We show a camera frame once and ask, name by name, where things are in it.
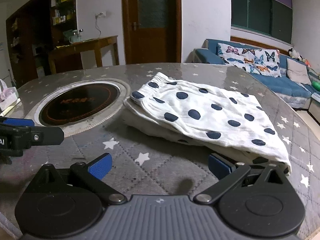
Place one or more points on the green toy on sofa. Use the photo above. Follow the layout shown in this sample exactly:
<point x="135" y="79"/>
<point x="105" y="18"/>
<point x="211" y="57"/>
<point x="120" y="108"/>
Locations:
<point x="316" y="85"/>

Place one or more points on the glass jar on table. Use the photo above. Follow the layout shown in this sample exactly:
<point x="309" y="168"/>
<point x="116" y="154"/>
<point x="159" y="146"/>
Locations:
<point x="75" y="36"/>

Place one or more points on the blue sofa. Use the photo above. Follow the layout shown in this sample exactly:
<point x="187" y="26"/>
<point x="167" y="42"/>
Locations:
<point x="288" y="78"/>

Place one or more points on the butterfly print pillow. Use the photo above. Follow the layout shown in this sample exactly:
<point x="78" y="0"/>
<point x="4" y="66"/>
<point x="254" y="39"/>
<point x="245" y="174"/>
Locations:
<point x="264" y="62"/>

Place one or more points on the white polka dot garment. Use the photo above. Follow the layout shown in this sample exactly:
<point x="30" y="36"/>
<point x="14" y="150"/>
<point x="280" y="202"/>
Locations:
<point x="231" y="123"/>

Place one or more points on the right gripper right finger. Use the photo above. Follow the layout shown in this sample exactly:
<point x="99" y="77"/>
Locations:
<point x="243" y="184"/>

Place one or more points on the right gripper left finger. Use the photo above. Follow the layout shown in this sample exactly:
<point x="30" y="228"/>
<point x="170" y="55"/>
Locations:
<point x="85" y="176"/>

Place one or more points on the beige cushion on sofa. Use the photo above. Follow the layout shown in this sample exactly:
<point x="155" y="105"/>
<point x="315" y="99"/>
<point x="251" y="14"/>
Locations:
<point x="297" y="72"/>

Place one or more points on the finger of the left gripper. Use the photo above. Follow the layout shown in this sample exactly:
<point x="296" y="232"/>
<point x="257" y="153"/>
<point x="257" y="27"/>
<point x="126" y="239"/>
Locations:
<point x="17" y="122"/>
<point x="46" y="136"/>

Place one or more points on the round black induction cooktop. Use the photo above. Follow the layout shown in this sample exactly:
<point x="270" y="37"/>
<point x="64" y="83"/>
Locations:
<point x="78" y="103"/>

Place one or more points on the dark wooden shelf cabinet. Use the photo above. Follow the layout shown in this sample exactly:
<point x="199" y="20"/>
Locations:
<point x="33" y="32"/>

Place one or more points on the brown wooden door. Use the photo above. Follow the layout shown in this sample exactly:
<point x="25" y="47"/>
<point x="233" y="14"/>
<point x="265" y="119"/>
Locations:
<point x="152" y="31"/>

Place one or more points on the dark green window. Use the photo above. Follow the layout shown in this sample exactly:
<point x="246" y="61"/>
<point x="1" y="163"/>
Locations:
<point x="273" y="18"/>

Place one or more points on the black white plush toy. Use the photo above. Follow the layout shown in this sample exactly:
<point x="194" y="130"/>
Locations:
<point x="294" y="54"/>

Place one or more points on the pink tissue pack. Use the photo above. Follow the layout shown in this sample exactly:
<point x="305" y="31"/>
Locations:
<point x="9" y="95"/>

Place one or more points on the white wall socket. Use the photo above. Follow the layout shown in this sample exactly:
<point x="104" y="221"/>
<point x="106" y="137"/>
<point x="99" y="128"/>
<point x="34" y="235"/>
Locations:
<point x="100" y="14"/>

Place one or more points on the brown wooden side table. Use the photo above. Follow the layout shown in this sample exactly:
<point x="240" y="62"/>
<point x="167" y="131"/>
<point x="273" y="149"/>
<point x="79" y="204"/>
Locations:
<point x="83" y="46"/>

